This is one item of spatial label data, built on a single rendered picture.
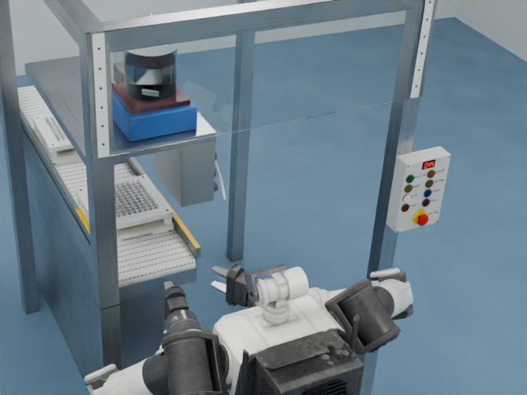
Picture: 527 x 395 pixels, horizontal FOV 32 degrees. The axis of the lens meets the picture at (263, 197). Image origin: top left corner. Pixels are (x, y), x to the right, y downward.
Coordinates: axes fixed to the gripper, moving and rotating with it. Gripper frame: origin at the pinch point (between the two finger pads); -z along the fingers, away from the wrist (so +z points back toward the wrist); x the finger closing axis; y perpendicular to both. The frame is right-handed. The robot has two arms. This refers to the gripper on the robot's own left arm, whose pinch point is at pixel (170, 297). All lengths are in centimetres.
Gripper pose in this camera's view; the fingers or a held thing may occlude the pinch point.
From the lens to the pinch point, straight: 247.9
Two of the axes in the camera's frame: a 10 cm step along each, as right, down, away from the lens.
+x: -0.6, 8.4, 5.4
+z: 3.2, 5.2, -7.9
